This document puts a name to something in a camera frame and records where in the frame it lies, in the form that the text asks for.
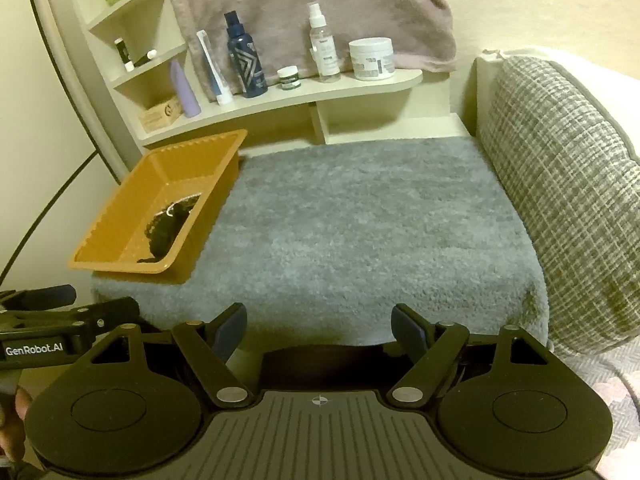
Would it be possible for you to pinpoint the grey woven cushion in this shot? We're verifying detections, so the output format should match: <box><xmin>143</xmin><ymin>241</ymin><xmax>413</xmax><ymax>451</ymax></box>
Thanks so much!
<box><xmin>477</xmin><ymin>55</ymin><xmax>640</xmax><ymax>356</ymax></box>

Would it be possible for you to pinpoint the white jar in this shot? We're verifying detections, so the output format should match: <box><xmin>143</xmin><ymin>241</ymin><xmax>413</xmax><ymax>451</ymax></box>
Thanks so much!
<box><xmin>348</xmin><ymin>38</ymin><xmax>396</xmax><ymax>81</ymax></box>

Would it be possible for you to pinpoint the brown bead necklace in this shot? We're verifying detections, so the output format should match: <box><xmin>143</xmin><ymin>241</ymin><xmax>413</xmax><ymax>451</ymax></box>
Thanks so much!
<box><xmin>145</xmin><ymin>195</ymin><xmax>201</xmax><ymax>258</ymax></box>

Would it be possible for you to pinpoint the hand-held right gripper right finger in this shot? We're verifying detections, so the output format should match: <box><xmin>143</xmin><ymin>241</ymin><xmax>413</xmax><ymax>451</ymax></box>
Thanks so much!
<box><xmin>390</xmin><ymin>303</ymin><xmax>563</xmax><ymax>406</ymax></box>

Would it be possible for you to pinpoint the orange plastic tray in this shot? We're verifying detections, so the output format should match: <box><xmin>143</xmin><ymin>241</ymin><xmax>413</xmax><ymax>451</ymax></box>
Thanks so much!
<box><xmin>68</xmin><ymin>129</ymin><xmax>248</xmax><ymax>283</ymax></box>

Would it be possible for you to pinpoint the pink patterned blanket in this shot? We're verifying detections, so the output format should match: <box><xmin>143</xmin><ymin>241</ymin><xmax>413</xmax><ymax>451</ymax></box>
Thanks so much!
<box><xmin>550</xmin><ymin>340</ymin><xmax>640</xmax><ymax>480</ymax></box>

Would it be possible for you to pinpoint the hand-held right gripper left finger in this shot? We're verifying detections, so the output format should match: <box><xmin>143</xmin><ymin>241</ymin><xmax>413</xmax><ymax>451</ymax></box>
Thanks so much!
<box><xmin>75</xmin><ymin>303</ymin><xmax>253</xmax><ymax>408</ymax></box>

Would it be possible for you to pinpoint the dark blue spray bottle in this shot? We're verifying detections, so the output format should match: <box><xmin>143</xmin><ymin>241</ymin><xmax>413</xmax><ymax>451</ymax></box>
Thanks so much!
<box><xmin>223</xmin><ymin>11</ymin><xmax>269</xmax><ymax>99</ymax></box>

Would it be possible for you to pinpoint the cream wall shelf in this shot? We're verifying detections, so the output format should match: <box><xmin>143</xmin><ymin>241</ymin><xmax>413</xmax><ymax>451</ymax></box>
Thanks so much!
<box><xmin>67</xmin><ymin>0</ymin><xmax>473</xmax><ymax>148</ymax></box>

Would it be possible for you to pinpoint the person's left hand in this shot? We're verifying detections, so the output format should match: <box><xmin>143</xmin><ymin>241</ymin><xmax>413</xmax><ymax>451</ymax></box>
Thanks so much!
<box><xmin>0</xmin><ymin>389</ymin><xmax>34</xmax><ymax>462</ymax></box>

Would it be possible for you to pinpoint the cardboard box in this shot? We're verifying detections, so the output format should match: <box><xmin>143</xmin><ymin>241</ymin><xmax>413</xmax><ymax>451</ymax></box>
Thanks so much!
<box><xmin>137</xmin><ymin>95</ymin><xmax>183</xmax><ymax>133</ymax></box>

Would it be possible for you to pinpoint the white blue tube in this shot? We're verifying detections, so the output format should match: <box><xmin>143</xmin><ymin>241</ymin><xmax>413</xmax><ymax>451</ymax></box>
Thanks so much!
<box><xmin>196</xmin><ymin>30</ymin><xmax>233</xmax><ymax>106</ymax></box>

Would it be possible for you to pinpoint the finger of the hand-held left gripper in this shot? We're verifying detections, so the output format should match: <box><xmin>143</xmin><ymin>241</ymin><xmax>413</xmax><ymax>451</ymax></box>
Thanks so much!
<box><xmin>0</xmin><ymin>285</ymin><xmax>77</xmax><ymax>311</ymax></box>
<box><xmin>0</xmin><ymin>297</ymin><xmax>141</xmax><ymax>334</ymax></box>

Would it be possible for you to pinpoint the clear spray bottle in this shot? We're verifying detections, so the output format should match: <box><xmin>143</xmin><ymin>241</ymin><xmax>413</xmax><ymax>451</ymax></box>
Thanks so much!
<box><xmin>307</xmin><ymin>2</ymin><xmax>342</xmax><ymax>83</ymax></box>

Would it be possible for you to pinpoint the black cable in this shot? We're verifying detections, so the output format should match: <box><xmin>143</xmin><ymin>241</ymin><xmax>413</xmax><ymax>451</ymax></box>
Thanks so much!
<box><xmin>0</xmin><ymin>147</ymin><xmax>101</xmax><ymax>283</ymax></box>

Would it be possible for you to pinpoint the purple tube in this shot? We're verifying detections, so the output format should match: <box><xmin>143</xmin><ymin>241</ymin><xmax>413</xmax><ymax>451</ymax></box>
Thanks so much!
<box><xmin>170</xmin><ymin>59</ymin><xmax>202</xmax><ymax>117</ymax></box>

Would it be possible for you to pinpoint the white curved frame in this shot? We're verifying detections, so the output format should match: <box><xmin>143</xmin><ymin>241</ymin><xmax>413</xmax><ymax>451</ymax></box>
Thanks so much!
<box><xmin>22</xmin><ymin>0</ymin><xmax>146</xmax><ymax>186</ymax></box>

